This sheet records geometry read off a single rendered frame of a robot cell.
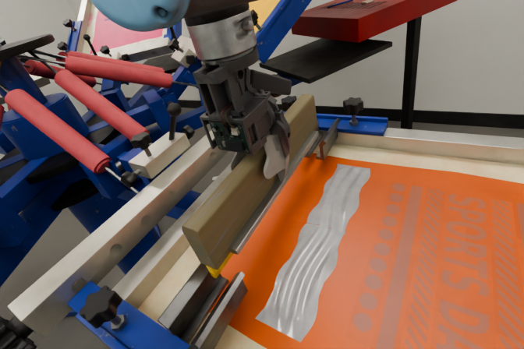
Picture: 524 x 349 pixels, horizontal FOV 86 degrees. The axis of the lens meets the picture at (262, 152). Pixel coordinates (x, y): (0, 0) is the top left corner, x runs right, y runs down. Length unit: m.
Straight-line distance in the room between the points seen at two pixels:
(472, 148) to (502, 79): 1.87
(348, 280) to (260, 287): 0.13
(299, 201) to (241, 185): 0.21
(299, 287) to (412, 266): 0.16
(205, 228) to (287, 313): 0.18
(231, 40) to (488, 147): 0.51
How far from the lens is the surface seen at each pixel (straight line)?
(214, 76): 0.33
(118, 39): 1.77
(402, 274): 0.48
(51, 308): 0.55
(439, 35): 2.39
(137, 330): 0.47
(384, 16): 1.32
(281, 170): 0.43
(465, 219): 0.56
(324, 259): 0.48
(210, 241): 0.36
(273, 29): 0.90
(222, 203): 0.36
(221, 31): 0.33
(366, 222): 0.53
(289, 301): 0.45
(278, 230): 0.53
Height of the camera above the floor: 1.36
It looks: 33 degrees down
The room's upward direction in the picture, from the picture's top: 15 degrees counter-clockwise
